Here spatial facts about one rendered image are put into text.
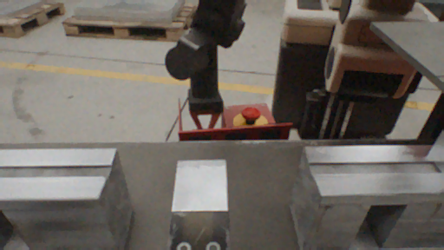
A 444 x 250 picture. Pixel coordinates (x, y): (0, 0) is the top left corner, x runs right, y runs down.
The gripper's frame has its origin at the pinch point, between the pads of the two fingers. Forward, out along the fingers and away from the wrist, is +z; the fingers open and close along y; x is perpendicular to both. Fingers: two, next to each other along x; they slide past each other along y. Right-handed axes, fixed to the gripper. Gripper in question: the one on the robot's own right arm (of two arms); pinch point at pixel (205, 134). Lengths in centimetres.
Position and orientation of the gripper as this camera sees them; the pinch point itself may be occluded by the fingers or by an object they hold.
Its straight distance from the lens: 65.0
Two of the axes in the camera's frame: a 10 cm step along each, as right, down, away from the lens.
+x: 9.9, -0.6, 1.0
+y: 1.2, 3.9, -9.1
